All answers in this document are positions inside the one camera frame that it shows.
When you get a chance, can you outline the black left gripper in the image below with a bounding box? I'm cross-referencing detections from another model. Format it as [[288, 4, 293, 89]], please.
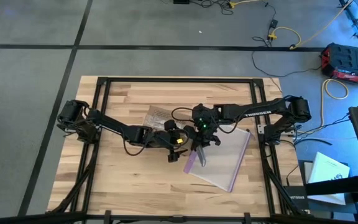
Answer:
[[157, 119, 188, 151]]

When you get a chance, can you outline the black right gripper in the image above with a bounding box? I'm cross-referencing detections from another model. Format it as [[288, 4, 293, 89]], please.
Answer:
[[191, 115, 222, 152]]

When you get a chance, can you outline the grey box cutter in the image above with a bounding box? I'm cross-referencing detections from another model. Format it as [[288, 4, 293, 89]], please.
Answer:
[[195, 144, 208, 168]]

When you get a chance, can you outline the brown Sephora cardboard box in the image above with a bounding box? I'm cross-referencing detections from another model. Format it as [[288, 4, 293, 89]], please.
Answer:
[[142, 105, 196, 134]]

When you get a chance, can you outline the purple-edged mesh zip pouch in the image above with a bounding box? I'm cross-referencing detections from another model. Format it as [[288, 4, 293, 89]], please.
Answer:
[[182, 123, 252, 194]]

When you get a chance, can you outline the black Netgear device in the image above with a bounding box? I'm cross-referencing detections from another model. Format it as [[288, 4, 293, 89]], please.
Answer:
[[283, 185, 310, 211]]

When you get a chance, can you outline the white box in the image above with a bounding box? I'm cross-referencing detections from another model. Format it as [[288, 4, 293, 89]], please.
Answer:
[[306, 151, 352, 207]]

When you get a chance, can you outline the red black tool case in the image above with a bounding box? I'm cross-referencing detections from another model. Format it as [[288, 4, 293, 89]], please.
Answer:
[[319, 42, 358, 85]]

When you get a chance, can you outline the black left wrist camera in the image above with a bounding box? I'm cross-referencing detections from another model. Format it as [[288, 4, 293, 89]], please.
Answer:
[[167, 148, 189, 164]]

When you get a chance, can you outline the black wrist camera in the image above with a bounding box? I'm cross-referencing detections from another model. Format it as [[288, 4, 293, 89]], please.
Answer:
[[193, 103, 213, 118], [167, 148, 189, 164]]

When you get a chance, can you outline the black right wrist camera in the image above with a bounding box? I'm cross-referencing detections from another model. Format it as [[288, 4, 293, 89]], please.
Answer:
[[193, 103, 213, 118]]

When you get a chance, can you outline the black table frame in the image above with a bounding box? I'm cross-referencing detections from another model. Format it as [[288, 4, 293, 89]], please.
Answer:
[[45, 75, 306, 218]]

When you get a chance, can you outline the black floor cable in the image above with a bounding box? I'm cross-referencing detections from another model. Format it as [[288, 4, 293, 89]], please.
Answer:
[[251, 36, 323, 78]]

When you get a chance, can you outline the black blue cable bundle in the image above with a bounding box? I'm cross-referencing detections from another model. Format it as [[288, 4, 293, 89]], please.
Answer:
[[286, 111, 351, 147]]

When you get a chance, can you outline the short yellow plug cable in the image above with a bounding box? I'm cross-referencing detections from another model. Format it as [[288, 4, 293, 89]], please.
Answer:
[[227, 0, 260, 9]]

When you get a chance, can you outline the long yellow floor cable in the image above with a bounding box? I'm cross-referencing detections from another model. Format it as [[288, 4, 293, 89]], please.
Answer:
[[268, 0, 354, 50]]

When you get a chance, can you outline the coiled yellow cable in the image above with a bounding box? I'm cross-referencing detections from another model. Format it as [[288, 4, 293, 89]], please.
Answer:
[[321, 78, 351, 127]]

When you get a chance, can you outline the black frame crossbar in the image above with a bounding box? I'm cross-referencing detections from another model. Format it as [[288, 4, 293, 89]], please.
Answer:
[[0, 210, 358, 224]]

